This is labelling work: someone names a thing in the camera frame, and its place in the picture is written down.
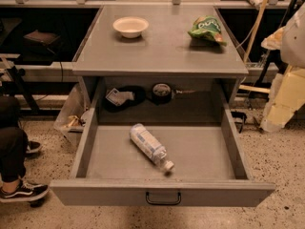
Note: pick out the green chip bag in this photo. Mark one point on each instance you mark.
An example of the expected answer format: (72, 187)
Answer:
(207, 28)

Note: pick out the person's black trouser legs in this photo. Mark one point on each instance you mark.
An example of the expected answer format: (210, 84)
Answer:
(13, 140)

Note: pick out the black drawer handle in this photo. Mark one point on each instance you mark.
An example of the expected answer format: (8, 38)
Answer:
(163, 199)

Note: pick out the black cloth with tag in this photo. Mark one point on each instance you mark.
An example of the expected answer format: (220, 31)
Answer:
(120, 99)

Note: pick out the blue plastic water bottle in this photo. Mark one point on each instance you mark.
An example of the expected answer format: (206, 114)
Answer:
(151, 147)

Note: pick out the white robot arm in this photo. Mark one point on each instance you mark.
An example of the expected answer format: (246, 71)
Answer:
(290, 40)

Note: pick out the black tape roll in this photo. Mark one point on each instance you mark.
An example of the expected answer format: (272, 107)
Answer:
(161, 93)

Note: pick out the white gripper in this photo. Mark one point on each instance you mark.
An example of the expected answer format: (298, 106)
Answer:
(294, 43)

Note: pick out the wooden stick stand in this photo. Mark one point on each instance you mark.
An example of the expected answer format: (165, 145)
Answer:
(254, 31)

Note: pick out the grey open top drawer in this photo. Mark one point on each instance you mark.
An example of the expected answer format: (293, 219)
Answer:
(195, 165)

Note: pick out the grey cabinet counter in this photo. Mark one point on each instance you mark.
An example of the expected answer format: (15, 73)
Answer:
(165, 48)

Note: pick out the black sneaker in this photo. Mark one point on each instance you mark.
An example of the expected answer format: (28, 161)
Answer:
(33, 147)
(25, 192)

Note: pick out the white paper bowl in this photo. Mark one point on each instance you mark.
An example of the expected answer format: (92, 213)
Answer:
(130, 27)

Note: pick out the black sneaker rear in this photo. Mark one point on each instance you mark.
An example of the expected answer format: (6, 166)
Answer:
(33, 147)

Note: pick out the black sneaker front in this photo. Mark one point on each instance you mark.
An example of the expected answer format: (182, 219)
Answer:
(25, 192)

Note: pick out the dark box on shelf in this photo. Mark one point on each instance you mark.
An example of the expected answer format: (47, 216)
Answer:
(41, 38)

